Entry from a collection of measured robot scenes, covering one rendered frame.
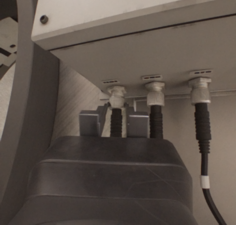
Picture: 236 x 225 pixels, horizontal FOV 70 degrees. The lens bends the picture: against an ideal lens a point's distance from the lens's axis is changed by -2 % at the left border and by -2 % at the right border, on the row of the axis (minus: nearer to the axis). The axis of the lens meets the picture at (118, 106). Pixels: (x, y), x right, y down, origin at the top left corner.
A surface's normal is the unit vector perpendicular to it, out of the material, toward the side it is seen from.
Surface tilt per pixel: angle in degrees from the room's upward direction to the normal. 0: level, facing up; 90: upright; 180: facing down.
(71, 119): 90
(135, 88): 132
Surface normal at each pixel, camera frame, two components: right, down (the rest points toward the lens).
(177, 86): -0.03, 0.97
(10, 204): 0.89, 0.23
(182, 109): -0.34, -0.23
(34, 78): 0.94, -0.09
